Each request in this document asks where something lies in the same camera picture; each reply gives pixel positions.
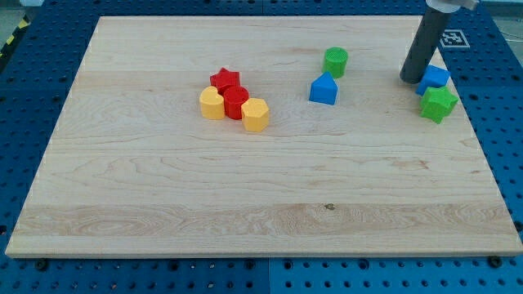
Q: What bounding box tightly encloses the blue cube block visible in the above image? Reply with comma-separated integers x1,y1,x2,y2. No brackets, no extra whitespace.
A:
415,65,450,96

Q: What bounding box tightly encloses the light wooden board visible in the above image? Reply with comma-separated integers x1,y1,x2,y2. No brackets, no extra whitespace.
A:
6,16,522,259

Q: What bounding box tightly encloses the yellow hexagon block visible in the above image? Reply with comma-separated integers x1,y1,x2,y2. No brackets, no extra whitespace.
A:
241,98,270,132

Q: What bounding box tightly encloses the red cylinder block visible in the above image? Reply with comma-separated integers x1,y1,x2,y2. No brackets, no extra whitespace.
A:
223,86,249,120

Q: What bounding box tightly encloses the yellow heart block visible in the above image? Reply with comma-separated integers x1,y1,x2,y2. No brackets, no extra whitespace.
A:
199,86,225,120

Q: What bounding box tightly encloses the red star block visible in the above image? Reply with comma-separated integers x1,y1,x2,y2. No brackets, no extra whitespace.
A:
209,68,241,95

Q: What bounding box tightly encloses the blue house-shaped block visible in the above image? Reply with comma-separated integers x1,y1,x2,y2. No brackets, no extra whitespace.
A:
309,72,338,105

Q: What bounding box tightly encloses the green cylinder block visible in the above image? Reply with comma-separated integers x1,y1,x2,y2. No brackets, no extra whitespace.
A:
322,47,348,78

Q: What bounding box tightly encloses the green star block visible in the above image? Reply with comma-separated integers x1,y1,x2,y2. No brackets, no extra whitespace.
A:
420,86,459,124

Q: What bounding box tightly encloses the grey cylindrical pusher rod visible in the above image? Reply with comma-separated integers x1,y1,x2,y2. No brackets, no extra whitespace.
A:
400,7,451,84

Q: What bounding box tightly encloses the black white fiducial marker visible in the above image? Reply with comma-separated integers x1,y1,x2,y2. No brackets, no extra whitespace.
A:
440,29,470,48

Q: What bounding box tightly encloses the black bolt left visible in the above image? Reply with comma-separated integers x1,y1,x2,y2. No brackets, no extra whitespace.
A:
34,259,48,271

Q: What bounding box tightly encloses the black bolt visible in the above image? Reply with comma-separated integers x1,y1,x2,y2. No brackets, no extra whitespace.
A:
34,259,48,271
487,256,503,269

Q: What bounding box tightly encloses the black bolt right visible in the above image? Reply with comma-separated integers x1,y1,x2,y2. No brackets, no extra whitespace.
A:
487,256,503,269

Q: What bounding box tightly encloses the white rod mount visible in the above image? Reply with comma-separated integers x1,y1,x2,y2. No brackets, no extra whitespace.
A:
426,0,480,14

